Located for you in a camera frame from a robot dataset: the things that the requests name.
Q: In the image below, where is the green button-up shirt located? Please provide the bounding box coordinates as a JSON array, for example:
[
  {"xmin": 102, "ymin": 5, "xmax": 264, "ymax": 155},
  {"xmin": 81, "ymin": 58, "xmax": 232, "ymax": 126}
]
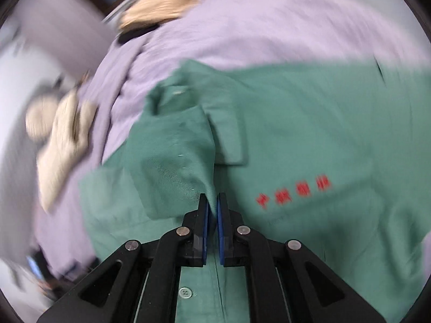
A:
[{"xmin": 80, "ymin": 61, "xmax": 430, "ymax": 322}]

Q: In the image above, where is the cream puffer jacket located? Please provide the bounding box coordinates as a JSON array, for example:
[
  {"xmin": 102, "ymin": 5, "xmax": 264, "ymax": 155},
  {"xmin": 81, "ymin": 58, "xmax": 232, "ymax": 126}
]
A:
[{"xmin": 37, "ymin": 90, "xmax": 97, "ymax": 212}]

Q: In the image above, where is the round cream pleated cushion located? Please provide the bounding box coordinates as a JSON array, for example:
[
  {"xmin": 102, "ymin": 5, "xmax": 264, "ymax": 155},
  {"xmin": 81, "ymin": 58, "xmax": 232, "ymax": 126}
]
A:
[{"xmin": 25, "ymin": 96, "xmax": 59, "ymax": 142}]

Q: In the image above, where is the black garment under knit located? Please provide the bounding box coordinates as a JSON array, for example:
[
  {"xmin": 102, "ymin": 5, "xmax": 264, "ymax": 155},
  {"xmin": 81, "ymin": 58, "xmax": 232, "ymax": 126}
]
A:
[{"xmin": 117, "ymin": 23, "xmax": 161, "ymax": 45}]

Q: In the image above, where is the lilac plush blanket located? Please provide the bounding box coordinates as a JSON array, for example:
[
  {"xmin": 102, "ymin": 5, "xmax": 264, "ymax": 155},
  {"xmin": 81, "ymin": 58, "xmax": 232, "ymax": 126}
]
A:
[{"xmin": 34, "ymin": 0, "xmax": 430, "ymax": 275}]

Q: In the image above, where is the tan striped knit garment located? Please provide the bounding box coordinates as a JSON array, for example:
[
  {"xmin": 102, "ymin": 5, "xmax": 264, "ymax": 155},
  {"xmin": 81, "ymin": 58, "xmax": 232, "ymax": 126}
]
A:
[{"xmin": 118, "ymin": 0, "xmax": 201, "ymax": 31}]

